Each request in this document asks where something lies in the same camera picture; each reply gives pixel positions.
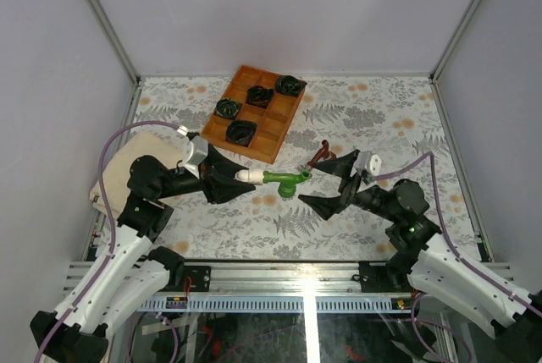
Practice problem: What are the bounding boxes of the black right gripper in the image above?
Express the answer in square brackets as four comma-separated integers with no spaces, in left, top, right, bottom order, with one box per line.
[298,149,399,222]

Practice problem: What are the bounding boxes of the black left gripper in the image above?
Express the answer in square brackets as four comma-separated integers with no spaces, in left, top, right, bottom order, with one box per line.
[158,146,258,205]

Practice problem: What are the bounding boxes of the brown water faucet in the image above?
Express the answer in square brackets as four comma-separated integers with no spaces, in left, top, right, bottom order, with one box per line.
[306,140,336,170]

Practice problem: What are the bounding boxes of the white pipe fitting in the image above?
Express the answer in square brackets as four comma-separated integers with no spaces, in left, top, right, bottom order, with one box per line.
[235,168,265,185]

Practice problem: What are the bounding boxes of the green water faucet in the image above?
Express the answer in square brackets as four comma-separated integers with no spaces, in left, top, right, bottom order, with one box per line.
[263,171,312,199]

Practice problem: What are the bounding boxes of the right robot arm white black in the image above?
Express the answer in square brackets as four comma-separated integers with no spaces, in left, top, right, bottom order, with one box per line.
[299,150,541,362]

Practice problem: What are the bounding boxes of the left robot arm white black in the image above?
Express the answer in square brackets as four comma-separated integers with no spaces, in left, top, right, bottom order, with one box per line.
[30,136,257,362]

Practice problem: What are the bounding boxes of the beige folded cloth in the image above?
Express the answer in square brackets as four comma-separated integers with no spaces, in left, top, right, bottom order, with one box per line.
[102,131,187,219]

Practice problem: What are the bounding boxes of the orange wooden compartment tray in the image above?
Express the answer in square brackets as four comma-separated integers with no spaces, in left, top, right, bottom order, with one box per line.
[201,65,305,164]

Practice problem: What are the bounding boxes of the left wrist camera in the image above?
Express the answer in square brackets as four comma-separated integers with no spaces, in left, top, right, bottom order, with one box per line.
[180,135,208,179]

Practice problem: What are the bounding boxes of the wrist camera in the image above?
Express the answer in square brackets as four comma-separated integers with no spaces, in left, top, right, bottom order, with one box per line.
[353,151,382,184]
[180,135,208,179]

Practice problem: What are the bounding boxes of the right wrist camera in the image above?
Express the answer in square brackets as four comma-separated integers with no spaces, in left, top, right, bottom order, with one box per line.
[353,151,382,184]

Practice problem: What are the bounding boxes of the black rolled strap bottom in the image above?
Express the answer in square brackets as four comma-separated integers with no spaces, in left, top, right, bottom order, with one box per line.
[225,119,258,146]

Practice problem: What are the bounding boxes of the black green rolled strap left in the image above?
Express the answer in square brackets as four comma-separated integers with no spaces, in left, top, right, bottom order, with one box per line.
[214,97,243,120]

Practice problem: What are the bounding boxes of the black rolled strap upper middle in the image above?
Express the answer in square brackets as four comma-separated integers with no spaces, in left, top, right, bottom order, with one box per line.
[246,85,275,107]

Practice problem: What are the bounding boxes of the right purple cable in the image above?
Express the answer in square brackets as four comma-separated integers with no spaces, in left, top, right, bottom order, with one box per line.
[370,151,542,363]

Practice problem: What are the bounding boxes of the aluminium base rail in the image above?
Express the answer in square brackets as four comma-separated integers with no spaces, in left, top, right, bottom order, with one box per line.
[63,259,516,296]

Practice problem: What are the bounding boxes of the black rolled strap top right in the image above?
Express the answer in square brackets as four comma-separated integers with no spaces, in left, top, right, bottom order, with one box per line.
[274,74,307,97]

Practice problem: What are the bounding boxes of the white slotted cable duct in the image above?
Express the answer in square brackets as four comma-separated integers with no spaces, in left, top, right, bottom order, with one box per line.
[138,295,412,314]

